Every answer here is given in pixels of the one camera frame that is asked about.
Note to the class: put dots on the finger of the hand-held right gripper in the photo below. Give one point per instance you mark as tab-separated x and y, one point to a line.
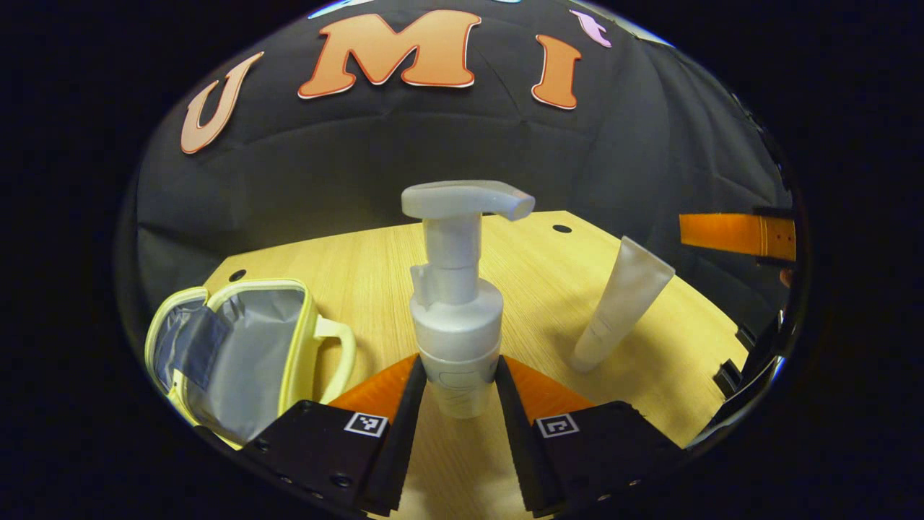
722	232

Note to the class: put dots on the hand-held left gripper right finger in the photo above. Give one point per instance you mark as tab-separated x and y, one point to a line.
521	440

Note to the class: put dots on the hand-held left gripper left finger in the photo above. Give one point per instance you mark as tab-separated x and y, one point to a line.
401	440

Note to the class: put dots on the white squeeze tube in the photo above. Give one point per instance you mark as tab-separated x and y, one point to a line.
621	303

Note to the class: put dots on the white pump bottle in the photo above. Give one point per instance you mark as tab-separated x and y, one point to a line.
456	325

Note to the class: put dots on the cream yellow suitcase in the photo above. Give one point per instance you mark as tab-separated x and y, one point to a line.
253	354

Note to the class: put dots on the black backdrop cloth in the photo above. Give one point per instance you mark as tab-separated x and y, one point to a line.
346	159

